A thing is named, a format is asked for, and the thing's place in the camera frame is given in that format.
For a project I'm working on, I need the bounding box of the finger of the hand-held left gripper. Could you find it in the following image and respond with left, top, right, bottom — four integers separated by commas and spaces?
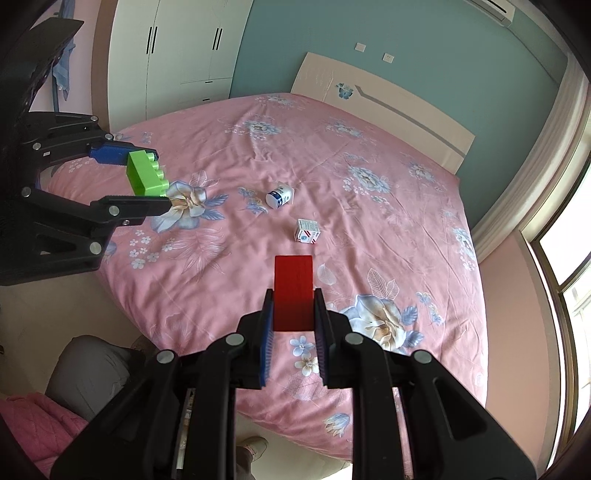
21, 112, 158, 167
18, 185, 171, 278

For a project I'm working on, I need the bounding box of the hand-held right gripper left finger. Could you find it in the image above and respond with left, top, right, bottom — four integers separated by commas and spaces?
50, 288, 278, 480

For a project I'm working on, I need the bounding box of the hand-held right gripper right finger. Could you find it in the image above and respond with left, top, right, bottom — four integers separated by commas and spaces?
314, 287, 536, 480

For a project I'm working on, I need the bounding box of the green building brick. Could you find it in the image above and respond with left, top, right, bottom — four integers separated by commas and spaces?
126, 150, 171, 198

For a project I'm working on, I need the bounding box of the red block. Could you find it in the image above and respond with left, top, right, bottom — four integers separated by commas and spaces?
273, 255, 315, 332

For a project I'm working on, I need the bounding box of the blue hanging cloth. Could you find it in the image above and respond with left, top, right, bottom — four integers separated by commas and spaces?
51, 44, 77, 100

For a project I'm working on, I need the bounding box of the pale pink shoe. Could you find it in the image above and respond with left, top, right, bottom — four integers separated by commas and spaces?
236, 436, 269, 480

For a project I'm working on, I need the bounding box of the pink floral bedspread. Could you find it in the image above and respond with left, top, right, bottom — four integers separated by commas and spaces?
46, 92, 490, 462

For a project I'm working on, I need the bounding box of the small white striped box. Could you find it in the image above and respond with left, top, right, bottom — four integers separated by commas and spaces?
294, 218, 321, 247

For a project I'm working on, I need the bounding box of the white wardrobe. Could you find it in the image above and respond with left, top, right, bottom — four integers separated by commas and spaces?
108, 0, 254, 132

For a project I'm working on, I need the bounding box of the white bottle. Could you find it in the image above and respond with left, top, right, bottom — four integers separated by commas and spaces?
265, 184, 294, 208

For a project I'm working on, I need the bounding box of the person's left leg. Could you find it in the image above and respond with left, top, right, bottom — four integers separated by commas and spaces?
45, 335, 148, 421

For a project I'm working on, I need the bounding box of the cream bed headboard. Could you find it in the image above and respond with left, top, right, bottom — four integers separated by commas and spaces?
291, 52, 476, 175

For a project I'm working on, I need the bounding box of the window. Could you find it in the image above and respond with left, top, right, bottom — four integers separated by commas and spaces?
522, 152, 591, 435

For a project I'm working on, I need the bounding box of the cream curtain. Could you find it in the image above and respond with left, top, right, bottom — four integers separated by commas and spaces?
471, 51, 591, 264

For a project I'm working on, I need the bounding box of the white air conditioner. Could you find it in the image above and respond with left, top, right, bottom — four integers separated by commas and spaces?
462, 0, 515, 26

